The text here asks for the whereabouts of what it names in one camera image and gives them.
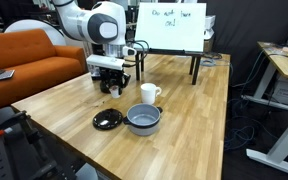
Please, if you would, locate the white round panel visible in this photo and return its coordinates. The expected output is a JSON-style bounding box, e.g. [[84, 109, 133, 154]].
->
[[3, 18, 67, 47]]

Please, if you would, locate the orange sofa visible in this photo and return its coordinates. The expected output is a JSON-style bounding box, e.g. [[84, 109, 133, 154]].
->
[[0, 28, 88, 115]]

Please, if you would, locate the grey tablet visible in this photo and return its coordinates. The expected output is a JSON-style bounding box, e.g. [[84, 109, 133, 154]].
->
[[0, 69, 16, 84]]

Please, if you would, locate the white ceramic mug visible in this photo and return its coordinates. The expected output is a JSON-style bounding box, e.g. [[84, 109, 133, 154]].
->
[[140, 82, 163, 105]]

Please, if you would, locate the black whiteboard stand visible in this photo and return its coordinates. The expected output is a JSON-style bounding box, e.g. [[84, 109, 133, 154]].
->
[[132, 48, 205, 86]]

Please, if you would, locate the grey box under desk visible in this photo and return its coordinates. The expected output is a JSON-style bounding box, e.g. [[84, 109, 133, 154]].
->
[[271, 74, 288, 108]]

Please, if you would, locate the white whiteboard with writing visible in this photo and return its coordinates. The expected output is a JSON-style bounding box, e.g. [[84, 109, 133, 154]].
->
[[132, 2, 207, 54]]

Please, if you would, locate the blue cable bundle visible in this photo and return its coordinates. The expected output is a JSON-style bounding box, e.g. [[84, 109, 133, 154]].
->
[[223, 49, 268, 153]]

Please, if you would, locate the white box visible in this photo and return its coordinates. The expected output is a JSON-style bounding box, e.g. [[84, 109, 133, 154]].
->
[[204, 14, 217, 41]]

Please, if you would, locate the brown cardboard box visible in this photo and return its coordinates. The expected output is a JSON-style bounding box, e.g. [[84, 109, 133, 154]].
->
[[202, 36, 216, 54]]

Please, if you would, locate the grey pot with black handles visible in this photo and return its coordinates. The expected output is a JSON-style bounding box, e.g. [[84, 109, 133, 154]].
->
[[122, 103, 164, 137]]

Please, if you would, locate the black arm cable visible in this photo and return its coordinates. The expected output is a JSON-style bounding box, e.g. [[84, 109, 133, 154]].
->
[[123, 39, 151, 68]]

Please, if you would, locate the black pot lid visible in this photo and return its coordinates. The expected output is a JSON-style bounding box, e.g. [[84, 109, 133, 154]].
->
[[92, 108, 124, 131]]

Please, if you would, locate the grey coiled cable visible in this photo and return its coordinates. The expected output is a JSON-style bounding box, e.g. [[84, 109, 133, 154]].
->
[[199, 56, 219, 68]]

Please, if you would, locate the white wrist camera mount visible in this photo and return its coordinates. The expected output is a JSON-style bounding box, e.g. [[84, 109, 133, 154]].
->
[[85, 54, 126, 72]]

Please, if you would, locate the wooden desk with white legs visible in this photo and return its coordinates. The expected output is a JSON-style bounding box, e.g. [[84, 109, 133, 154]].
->
[[242, 41, 288, 179]]

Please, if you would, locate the black metal rig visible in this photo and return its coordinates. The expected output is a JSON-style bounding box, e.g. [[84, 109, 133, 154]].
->
[[0, 106, 85, 180]]

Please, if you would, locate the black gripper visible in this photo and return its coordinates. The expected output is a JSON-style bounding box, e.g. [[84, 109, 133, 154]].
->
[[98, 68, 132, 96]]

